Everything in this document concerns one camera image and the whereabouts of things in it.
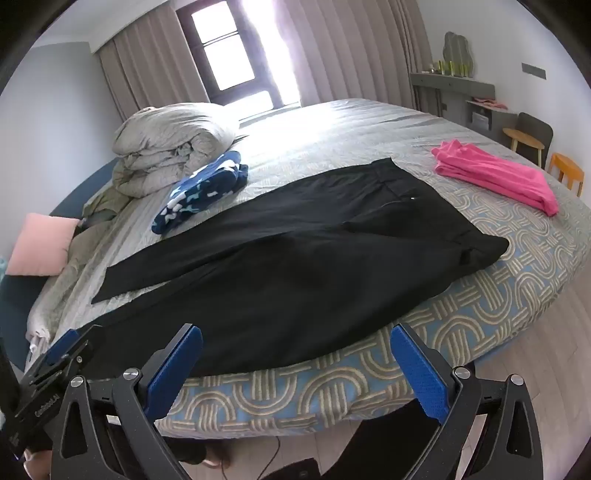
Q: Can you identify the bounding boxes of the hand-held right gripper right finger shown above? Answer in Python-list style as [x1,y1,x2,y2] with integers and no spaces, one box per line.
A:
[390,322,543,480]

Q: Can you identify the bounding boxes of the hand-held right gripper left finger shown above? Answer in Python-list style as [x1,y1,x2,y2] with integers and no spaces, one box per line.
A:
[58,323,204,480]

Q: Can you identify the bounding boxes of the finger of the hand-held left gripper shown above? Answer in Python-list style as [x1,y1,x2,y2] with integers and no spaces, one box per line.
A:
[25,324,108,386]

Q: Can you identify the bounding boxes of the black pants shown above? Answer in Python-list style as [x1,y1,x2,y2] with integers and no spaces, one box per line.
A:
[90,157,511,377]

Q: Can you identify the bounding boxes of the dark blue bed headboard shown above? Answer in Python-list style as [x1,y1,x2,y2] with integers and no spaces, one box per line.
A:
[0,154,118,374]

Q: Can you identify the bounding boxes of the pink pillow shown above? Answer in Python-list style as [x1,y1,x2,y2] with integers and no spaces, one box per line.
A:
[7,212,81,276]

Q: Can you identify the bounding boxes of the olive green cloth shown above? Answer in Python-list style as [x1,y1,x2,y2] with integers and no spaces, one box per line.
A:
[82,187,130,228]

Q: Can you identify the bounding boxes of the blue white patterned garment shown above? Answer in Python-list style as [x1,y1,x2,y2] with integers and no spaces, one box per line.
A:
[151,150,250,237]

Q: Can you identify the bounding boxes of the pink folded garment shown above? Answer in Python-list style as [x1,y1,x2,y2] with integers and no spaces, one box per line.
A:
[431,140,560,217]

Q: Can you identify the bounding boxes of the folded grey duvet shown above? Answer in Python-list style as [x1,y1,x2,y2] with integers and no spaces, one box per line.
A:
[112,102,241,199]

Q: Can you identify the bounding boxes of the bed with patterned bedspread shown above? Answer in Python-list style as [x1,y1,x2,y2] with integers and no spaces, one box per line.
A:
[25,97,591,439]

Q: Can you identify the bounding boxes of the yellow wooden stool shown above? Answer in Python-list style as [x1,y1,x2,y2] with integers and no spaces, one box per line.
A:
[547,152,585,197]

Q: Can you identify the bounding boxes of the dark chair with wooden seat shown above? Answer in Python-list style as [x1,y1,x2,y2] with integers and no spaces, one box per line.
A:
[502,112,554,164]

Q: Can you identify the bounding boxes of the grey dressing table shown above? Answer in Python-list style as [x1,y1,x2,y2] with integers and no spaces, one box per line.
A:
[410,71,518,139]

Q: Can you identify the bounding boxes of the beige curtain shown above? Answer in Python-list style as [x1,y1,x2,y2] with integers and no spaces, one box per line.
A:
[272,0,432,112]
[97,23,213,123]

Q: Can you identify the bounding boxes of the dark framed window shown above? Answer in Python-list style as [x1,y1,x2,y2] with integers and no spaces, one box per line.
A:
[175,0,303,125]

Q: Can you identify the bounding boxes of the wavy edged mirror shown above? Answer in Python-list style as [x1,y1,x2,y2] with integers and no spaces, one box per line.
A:
[443,31,475,77]

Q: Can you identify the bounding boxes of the black cable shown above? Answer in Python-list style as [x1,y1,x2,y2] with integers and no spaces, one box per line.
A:
[259,434,282,480]

